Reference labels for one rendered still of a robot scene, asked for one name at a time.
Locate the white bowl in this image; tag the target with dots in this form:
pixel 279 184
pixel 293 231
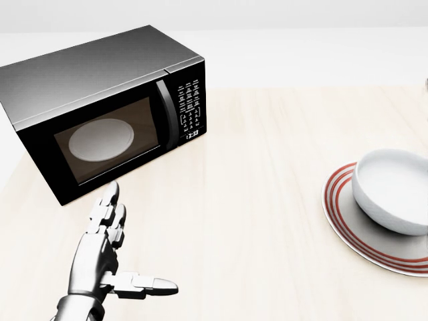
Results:
pixel 391 192

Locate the white microwave turntable plate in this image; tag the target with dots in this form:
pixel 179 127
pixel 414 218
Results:
pixel 101 140

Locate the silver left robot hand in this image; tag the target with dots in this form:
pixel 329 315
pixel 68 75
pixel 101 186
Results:
pixel 92 255

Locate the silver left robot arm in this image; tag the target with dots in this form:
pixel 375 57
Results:
pixel 77 309

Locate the plate with red rings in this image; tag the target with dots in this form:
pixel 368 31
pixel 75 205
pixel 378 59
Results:
pixel 347 230

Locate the black and silver microwave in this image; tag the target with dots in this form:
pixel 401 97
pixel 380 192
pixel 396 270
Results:
pixel 100 110

